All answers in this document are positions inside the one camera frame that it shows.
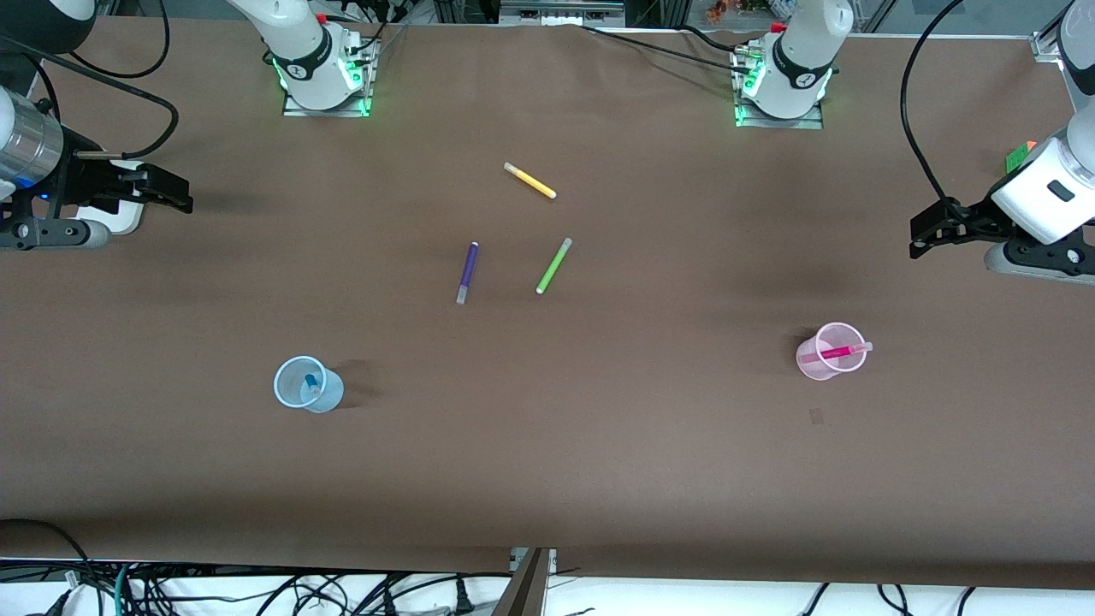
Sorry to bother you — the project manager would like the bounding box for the white box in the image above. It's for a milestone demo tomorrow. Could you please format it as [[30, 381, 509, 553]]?
[[75, 159, 148, 236]]

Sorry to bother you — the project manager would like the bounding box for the pink plastic cup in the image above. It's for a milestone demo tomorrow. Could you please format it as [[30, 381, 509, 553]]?
[[796, 322, 869, 382]]

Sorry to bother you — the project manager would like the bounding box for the blue plastic cup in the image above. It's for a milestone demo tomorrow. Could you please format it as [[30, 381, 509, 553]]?
[[273, 356, 346, 415]]

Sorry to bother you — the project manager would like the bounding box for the purple marker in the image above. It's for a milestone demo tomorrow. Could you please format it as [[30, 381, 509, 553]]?
[[456, 242, 480, 305]]

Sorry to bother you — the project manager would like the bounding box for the yellow marker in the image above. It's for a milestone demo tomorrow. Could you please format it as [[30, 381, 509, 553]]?
[[503, 162, 558, 200]]

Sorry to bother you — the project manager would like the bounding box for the green marker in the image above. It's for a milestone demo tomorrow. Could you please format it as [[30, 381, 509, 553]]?
[[536, 238, 573, 296]]

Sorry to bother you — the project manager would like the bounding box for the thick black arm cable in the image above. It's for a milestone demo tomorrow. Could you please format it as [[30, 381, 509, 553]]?
[[0, 33, 181, 162]]

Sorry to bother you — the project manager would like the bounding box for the thin black looped cable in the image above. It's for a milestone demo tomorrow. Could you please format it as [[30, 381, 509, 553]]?
[[51, 0, 171, 80]]

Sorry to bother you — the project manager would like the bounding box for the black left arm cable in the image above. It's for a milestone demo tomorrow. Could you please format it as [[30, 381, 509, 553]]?
[[900, 0, 968, 215]]

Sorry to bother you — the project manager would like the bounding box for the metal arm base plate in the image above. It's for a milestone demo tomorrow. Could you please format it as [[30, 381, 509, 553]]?
[[281, 36, 377, 119], [732, 43, 826, 131]]

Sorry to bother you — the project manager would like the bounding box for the black cable across table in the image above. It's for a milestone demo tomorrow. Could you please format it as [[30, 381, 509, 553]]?
[[580, 24, 747, 69]]

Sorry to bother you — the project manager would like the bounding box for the black floor cable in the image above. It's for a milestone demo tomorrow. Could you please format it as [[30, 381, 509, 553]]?
[[0, 518, 93, 600]]

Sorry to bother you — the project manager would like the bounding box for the aluminium frame profile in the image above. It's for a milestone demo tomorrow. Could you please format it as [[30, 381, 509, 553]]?
[[491, 548, 559, 616]]

